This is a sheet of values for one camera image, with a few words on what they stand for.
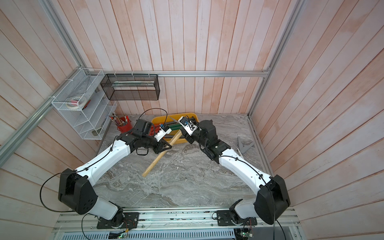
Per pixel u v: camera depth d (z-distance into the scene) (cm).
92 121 80
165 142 76
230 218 67
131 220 73
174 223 73
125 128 100
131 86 103
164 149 75
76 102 69
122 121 106
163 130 70
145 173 78
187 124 62
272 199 41
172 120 112
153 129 72
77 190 42
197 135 67
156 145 71
